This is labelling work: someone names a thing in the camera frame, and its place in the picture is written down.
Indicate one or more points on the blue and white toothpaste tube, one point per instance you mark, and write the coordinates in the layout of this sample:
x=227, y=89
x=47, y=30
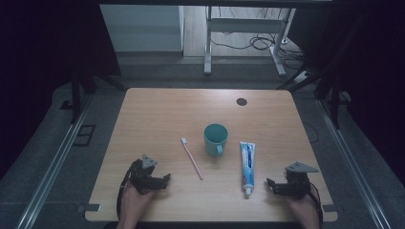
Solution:
x=247, y=165

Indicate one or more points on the pink toothbrush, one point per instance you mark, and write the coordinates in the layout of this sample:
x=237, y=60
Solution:
x=191, y=156

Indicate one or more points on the white power strip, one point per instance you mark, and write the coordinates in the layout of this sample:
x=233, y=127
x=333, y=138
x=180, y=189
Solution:
x=302, y=77

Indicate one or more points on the white desk frame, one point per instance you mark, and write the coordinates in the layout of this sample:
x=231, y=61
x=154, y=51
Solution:
x=245, y=24

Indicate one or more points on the metal floor rail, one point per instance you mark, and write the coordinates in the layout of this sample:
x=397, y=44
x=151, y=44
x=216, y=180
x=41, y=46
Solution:
x=350, y=165
x=47, y=181

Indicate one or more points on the teal cup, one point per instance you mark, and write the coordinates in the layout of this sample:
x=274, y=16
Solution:
x=216, y=143

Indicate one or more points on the dark round table grommet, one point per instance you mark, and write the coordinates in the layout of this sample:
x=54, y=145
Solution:
x=241, y=101

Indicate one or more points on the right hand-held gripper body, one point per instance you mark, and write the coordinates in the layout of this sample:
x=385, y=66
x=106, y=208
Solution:
x=297, y=184

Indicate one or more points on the black floor bracket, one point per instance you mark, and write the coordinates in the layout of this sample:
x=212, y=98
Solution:
x=84, y=135

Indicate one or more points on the dark curtain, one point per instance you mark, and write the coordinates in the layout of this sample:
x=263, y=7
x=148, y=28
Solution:
x=38, y=63
x=375, y=63

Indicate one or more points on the black metal stand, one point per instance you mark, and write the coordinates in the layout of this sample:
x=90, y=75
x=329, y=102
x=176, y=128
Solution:
x=334, y=95
x=75, y=95

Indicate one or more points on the grey table bracket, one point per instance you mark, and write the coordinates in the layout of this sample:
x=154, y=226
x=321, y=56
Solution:
x=90, y=208

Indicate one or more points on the person's right hand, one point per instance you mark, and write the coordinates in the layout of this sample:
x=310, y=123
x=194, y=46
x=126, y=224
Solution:
x=304, y=208

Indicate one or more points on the person's left hand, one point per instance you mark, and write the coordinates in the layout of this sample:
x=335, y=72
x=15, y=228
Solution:
x=135, y=203

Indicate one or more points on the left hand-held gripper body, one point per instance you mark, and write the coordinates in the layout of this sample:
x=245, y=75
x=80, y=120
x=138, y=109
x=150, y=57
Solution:
x=141, y=178

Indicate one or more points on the white cabinet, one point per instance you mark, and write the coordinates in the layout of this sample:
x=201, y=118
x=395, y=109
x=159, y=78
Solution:
x=143, y=28

